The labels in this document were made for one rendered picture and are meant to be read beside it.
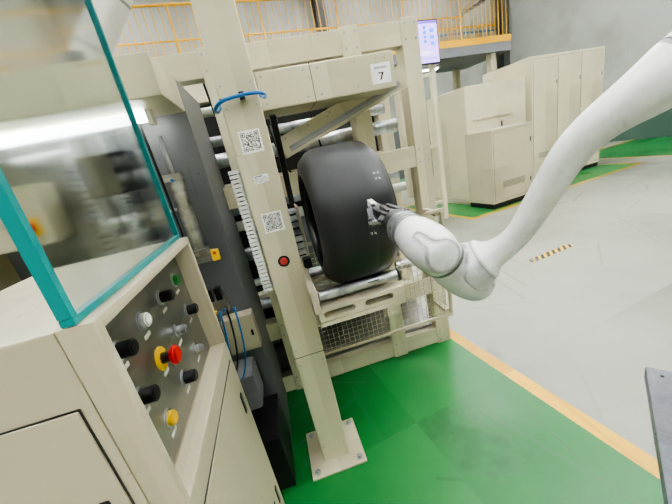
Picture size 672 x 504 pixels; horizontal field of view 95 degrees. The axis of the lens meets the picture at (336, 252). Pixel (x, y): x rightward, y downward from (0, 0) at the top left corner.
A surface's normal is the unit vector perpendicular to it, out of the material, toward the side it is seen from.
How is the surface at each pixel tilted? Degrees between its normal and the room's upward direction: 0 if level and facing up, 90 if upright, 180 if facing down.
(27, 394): 90
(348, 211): 78
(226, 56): 90
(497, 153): 90
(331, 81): 90
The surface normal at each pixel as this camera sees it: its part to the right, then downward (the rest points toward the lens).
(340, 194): 0.11, -0.16
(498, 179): 0.36, 0.22
